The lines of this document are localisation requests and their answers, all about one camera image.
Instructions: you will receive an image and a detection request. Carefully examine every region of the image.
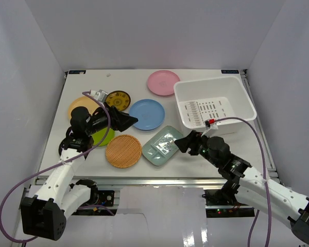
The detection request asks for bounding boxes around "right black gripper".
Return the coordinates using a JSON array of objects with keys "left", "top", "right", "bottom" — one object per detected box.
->
[{"left": 175, "top": 130, "right": 220, "bottom": 168}]

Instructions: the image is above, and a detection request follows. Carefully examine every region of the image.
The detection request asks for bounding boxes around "yellow patterned dark plate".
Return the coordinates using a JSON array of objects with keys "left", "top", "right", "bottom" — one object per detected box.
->
[{"left": 105, "top": 91, "right": 131, "bottom": 111}]

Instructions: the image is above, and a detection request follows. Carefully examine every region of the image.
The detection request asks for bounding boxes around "woven bamboo round plate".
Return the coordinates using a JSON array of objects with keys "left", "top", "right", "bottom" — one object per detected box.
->
[{"left": 105, "top": 134, "right": 142, "bottom": 169}]

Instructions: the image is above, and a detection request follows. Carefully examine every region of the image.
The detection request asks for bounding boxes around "green rectangular divided plate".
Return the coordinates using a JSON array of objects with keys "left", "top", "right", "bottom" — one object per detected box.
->
[{"left": 142, "top": 126, "right": 183, "bottom": 167}]

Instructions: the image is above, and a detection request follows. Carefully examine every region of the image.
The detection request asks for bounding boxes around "blue round plate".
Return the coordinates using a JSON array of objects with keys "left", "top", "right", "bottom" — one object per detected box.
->
[{"left": 129, "top": 99, "right": 165, "bottom": 131}]

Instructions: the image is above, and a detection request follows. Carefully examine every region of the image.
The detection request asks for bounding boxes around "pink round plate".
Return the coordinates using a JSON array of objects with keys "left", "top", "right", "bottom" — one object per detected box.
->
[{"left": 147, "top": 70, "right": 180, "bottom": 96}]

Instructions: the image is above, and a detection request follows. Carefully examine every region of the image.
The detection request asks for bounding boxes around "black glossy round plate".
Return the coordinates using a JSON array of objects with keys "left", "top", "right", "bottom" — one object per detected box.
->
[{"left": 58, "top": 127, "right": 74, "bottom": 156}]

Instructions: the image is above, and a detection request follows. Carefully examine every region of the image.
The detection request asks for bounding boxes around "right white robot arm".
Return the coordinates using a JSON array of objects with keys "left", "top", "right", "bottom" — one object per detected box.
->
[{"left": 175, "top": 131, "right": 309, "bottom": 245}]

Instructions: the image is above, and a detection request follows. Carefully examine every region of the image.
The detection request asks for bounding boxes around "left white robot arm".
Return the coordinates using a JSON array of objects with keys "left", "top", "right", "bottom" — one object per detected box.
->
[{"left": 20, "top": 103, "right": 138, "bottom": 240}]

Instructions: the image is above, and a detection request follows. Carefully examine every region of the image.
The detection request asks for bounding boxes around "white plastic bin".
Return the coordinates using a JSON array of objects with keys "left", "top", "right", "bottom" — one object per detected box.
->
[{"left": 174, "top": 75, "right": 257, "bottom": 135}]

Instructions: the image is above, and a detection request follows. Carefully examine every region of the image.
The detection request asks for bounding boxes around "lime green round plate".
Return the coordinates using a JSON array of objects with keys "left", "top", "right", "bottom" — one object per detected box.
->
[{"left": 90, "top": 128, "right": 116, "bottom": 147}]

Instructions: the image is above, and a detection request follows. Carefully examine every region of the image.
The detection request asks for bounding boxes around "orange round plate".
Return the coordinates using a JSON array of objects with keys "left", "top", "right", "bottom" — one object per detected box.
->
[{"left": 67, "top": 96, "right": 99, "bottom": 120}]

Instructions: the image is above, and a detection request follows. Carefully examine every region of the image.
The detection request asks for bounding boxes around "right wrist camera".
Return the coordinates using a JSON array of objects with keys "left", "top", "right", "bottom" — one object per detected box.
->
[{"left": 201, "top": 119, "right": 218, "bottom": 137}]

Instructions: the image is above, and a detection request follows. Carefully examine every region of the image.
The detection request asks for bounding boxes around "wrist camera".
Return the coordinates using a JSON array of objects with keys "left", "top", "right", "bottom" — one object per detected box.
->
[
  {"left": 89, "top": 90, "right": 109, "bottom": 102},
  {"left": 201, "top": 119, "right": 218, "bottom": 137}
]

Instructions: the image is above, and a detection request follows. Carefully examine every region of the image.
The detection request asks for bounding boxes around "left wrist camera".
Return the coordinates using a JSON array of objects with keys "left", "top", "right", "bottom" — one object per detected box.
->
[{"left": 89, "top": 90, "right": 109, "bottom": 102}]

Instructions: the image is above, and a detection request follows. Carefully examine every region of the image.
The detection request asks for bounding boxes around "aluminium table frame rail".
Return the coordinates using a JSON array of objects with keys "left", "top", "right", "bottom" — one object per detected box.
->
[{"left": 35, "top": 176, "right": 227, "bottom": 187}]

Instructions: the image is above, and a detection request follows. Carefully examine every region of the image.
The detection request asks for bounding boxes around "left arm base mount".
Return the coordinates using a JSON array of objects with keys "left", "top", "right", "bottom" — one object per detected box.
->
[{"left": 73, "top": 190, "right": 117, "bottom": 216}]

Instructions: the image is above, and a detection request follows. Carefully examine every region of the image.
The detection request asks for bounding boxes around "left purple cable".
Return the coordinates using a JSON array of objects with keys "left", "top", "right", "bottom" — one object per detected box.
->
[{"left": 0, "top": 90, "right": 111, "bottom": 244}]

